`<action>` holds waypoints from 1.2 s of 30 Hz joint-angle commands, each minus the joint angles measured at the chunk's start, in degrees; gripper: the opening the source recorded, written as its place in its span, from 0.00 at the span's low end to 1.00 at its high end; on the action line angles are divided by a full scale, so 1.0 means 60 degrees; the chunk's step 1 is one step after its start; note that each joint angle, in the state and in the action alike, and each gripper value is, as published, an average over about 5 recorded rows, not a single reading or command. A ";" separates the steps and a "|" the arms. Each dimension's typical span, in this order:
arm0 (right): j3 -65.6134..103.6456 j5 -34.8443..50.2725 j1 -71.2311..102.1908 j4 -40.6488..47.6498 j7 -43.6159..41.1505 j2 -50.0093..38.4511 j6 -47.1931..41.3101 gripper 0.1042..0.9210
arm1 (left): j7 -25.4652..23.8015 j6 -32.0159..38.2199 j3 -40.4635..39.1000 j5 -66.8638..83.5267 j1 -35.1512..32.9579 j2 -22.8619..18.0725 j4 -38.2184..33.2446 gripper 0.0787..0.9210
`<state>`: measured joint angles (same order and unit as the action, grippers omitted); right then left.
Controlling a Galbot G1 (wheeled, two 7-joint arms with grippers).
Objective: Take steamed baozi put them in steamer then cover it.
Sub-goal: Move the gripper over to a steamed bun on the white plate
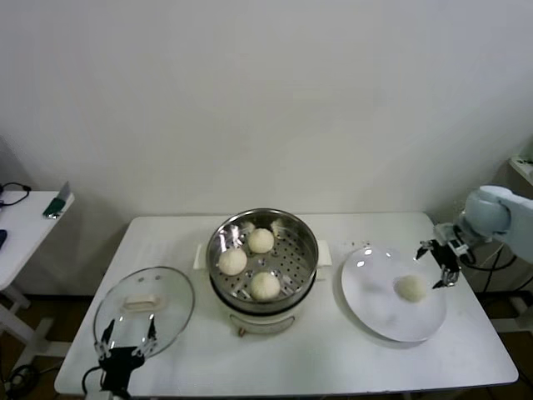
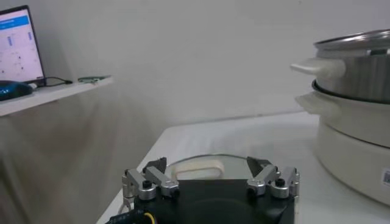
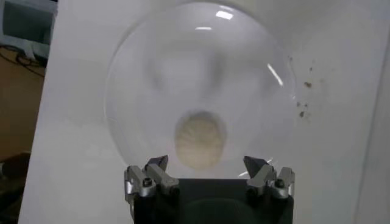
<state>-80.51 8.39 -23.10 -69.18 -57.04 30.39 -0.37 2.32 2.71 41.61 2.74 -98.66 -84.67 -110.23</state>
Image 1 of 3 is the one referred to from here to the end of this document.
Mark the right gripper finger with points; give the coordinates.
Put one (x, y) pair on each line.
(449, 279)
(424, 248)

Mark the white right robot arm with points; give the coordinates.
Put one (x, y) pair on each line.
(487, 208)

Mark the white round plate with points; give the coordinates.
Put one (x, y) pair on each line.
(366, 291)

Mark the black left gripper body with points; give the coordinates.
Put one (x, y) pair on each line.
(116, 362)

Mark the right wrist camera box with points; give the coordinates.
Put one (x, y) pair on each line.
(451, 237)

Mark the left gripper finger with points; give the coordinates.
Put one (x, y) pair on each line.
(107, 339)
(150, 335)

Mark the white electric cooker pot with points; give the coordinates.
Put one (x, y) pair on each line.
(258, 323)

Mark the steel steamer basket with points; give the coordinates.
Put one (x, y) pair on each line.
(291, 266)

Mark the round glass pot lid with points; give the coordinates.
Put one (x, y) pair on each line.
(175, 291)

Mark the white steamed baozi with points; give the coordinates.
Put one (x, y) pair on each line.
(233, 261)
(265, 286)
(411, 288)
(261, 241)

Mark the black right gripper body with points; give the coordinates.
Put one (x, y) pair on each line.
(447, 258)

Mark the white shelf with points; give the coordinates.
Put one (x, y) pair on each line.
(522, 171)

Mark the white side table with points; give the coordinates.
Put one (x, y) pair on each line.
(25, 233)

